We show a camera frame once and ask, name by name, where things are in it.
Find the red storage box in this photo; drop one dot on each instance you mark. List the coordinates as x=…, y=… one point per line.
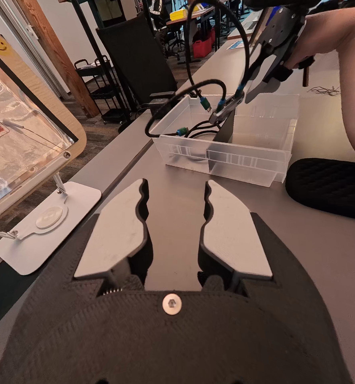
x=204, y=45

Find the yellow smiley sticker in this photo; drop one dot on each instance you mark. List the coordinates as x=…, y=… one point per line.
x=0, y=45

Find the wooden post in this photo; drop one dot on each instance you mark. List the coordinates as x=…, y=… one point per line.
x=60, y=60

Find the yellow box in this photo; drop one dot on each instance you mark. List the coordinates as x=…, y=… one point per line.
x=179, y=14

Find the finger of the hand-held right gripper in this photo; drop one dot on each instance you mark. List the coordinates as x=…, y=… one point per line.
x=260, y=28
x=264, y=85

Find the black mesh cushion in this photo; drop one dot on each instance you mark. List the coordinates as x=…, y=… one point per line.
x=330, y=186

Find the black thread tangle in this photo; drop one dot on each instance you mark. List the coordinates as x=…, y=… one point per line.
x=324, y=90

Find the black office chair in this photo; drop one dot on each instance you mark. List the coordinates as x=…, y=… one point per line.
x=171, y=39

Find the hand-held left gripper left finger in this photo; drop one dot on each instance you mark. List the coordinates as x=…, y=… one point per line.
x=114, y=237

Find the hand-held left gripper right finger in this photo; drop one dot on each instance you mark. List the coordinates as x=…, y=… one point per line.
x=234, y=240

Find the black rolling cart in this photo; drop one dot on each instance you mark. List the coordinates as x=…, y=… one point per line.
x=114, y=115

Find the black fabric panel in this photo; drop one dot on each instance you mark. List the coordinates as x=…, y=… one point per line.
x=135, y=54

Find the black power adapter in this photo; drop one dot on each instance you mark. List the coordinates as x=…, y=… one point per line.
x=161, y=102

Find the white metal sign base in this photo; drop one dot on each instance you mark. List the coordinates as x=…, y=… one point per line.
x=24, y=255

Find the wooden framed sign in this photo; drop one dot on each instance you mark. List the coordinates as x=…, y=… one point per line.
x=30, y=135

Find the person's right hand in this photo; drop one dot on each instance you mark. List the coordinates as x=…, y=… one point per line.
x=318, y=36

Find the silver usb hub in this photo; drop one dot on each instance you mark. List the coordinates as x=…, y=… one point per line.
x=218, y=117

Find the clear plastic bin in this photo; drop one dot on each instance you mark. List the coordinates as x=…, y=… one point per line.
x=255, y=156

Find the blue paper leaflet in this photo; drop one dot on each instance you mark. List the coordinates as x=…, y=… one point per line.
x=234, y=45

